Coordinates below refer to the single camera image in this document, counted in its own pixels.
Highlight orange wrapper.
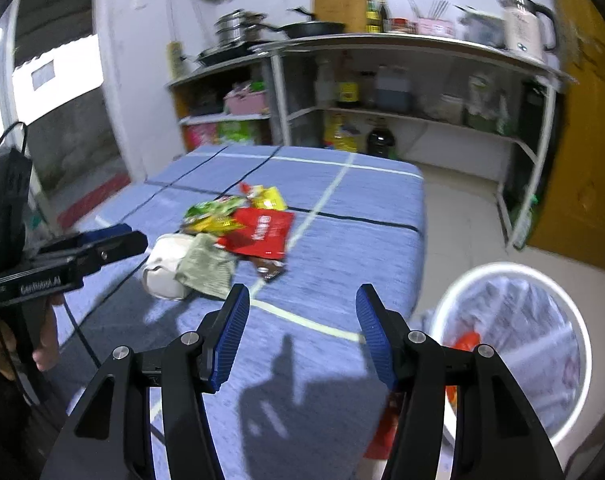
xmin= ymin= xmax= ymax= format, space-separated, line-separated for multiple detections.
xmin=449 ymin=331 xmax=483 ymax=411

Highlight brown snack wrapper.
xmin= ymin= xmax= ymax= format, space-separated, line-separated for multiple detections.
xmin=250 ymin=255 xmax=287 ymax=281

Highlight low shelf unit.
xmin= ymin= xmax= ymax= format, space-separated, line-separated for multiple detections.
xmin=165 ymin=52 xmax=278 ymax=153

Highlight blue checked blanket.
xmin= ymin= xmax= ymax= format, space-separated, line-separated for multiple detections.
xmin=47 ymin=144 xmax=428 ymax=480

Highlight bundle of plastic bags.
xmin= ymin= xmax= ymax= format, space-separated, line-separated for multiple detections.
xmin=465 ymin=72 xmax=515 ymax=133

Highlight tall soy sauce bottle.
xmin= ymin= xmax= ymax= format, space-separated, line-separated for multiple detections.
xmin=336 ymin=57 xmax=360 ymax=109

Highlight grey-green snack packet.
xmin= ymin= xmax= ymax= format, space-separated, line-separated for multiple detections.
xmin=175 ymin=234 xmax=239 ymax=301

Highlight white electric kettle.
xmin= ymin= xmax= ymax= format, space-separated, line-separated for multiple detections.
xmin=497 ymin=0 xmax=558 ymax=63

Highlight green food packages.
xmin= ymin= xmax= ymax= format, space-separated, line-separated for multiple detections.
xmin=217 ymin=120 xmax=263 ymax=147

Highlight stack of steel pots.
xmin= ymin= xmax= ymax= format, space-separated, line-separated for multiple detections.
xmin=215 ymin=8 xmax=278 ymax=45

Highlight yellow wooden door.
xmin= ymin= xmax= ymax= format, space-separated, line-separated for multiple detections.
xmin=527 ymin=0 xmax=605 ymax=276

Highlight pink food package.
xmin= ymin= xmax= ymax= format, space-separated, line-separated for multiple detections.
xmin=185 ymin=125 xmax=218 ymax=151

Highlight pink basket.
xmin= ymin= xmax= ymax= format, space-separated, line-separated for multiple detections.
xmin=224 ymin=87 xmax=270 ymax=116

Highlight blue liquid jug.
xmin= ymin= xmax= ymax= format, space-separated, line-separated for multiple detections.
xmin=375 ymin=65 xmax=413 ymax=113

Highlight clear plastic container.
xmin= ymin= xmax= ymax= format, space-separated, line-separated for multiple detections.
xmin=457 ymin=10 xmax=508 ymax=50

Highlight white paper bowl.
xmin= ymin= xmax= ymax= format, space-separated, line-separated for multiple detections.
xmin=142 ymin=232 xmax=196 ymax=301

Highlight black frying pan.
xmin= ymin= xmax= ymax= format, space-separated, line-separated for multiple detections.
xmin=277 ymin=6 xmax=347 ymax=41

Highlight black flat pan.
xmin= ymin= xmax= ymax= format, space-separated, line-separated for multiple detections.
xmin=195 ymin=40 xmax=278 ymax=67

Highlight green snack wrapper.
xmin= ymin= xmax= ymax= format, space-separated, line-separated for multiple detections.
xmin=182 ymin=196 xmax=248 ymax=235

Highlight red snack packet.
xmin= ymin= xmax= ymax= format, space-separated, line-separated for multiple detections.
xmin=217 ymin=207 xmax=296 ymax=261

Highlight small dark bottle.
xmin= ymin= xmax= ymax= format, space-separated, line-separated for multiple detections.
xmin=359 ymin=72 xmax=378 ymax=108

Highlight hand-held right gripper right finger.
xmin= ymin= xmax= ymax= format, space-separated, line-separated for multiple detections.
xmin=356 ymin=282 xmax=565 ymax=480

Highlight small food container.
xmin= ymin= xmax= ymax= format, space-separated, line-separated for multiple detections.
xmin=422 ymin=92 xmax=465 ymax=123

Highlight wooden cutting board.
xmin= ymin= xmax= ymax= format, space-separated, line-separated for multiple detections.
xmin=312 ymin=0 xmax=369 ymax=35

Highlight translucent bin liner bag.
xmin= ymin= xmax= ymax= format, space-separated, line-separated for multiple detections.
xmin=447 ymin=275 xmax=580 ymax=441

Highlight yellow hanging object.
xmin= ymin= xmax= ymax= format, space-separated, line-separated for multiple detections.
xmin=166 ymin=40 xmax=186 ymax=81

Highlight person's left hand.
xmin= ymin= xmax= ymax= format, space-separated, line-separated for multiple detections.
xmin=0 ymin=296 xmax=66 ymax=380

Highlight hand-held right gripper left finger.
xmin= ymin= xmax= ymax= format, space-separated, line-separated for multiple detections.
xmin=40 ymin=282 xmax=250 ymax=480

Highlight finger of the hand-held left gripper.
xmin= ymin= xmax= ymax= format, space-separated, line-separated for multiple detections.
xmin=80 ymin=223 xmax=133 ymax=246
xmin=80 ymin=231 xmax=149 ymax=277

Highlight white metal shelf rack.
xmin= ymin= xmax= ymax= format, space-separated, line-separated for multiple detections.
xmin=250 ymin=32 xmax=578 ymax=251

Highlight white plastic bottle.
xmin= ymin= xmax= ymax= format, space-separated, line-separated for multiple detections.
xmin=315 ymin=60 xmax=335 ymax=108

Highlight yellow snack wrapper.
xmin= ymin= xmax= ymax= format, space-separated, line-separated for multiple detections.
xmin=250 ymin=186 xmax=288 ymax=212

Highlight large dark liquid bottle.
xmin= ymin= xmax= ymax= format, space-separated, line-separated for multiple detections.
xmin=366 ymin=117 xmax=399 ymax=158

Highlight pink chopstick holder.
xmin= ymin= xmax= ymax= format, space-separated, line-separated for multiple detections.
xmin=416 ymin=16 xmax=457 ymax=38

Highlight red plastic stool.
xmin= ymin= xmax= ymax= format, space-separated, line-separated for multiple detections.
xmin=365 ymin=390 xmax=408 ymax=461

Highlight yellow cooking oil bottle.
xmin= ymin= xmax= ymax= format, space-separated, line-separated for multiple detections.
xmin=323 ymin=112 xmax=360 ymax=153

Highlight white round bin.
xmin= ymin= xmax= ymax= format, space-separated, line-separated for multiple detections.
xmin=432 ymin=261 xmax=592 ymax=453

